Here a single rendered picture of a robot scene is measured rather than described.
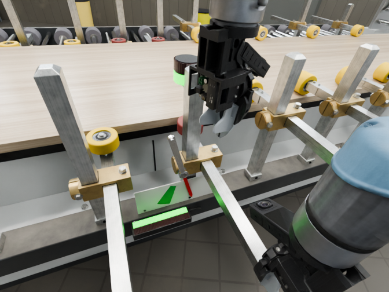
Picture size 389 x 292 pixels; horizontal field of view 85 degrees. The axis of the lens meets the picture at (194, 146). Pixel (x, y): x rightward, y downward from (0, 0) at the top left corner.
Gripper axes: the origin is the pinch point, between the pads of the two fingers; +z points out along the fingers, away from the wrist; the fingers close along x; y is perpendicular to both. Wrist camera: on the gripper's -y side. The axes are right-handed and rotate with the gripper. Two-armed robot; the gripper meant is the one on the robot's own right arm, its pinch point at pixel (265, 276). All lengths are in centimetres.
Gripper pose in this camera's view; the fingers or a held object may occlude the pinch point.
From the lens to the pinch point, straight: 48.8
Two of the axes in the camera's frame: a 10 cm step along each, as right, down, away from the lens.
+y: 3.6, 6.3, -6.9
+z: -0.7, 7.5, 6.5
